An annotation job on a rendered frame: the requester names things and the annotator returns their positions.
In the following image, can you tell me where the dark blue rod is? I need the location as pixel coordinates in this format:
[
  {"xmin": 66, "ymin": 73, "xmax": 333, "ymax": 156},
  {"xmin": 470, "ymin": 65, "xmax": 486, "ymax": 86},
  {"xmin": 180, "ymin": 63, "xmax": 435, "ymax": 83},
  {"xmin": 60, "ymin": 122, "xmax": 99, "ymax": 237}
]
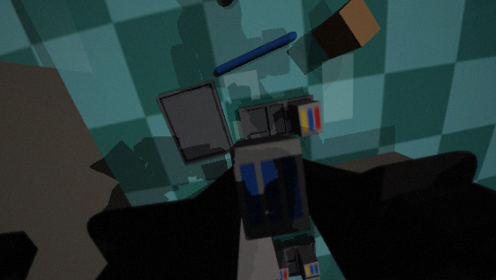
[{"xmin": 214, "ymin": 32, "xmax": 297, "ymax": 75}]

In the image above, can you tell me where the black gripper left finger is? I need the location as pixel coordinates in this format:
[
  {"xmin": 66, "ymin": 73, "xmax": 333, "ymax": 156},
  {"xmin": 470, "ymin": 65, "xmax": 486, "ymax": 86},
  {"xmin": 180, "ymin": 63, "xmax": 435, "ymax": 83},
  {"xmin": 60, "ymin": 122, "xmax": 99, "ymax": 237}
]
[{"xmin": 87, "ymin": 167, "xmax": 241, "ymax": 280}]

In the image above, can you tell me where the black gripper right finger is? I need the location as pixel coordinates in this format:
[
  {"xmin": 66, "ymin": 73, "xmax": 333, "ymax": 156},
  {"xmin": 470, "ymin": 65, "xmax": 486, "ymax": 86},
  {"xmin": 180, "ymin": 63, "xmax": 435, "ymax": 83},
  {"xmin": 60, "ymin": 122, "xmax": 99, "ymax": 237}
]
[{"xmin": 303, "ymin": 151, "xmax": 477, "ymax": 280}]

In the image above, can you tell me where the brown rectangular block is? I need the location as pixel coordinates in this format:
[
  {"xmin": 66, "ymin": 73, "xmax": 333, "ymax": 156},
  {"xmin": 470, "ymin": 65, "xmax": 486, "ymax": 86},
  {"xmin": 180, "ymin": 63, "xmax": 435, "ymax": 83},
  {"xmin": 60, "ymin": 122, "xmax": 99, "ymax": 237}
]
[{"xmin": 313, "ymin": 0, "xmax": 381, "ymax": 59}]

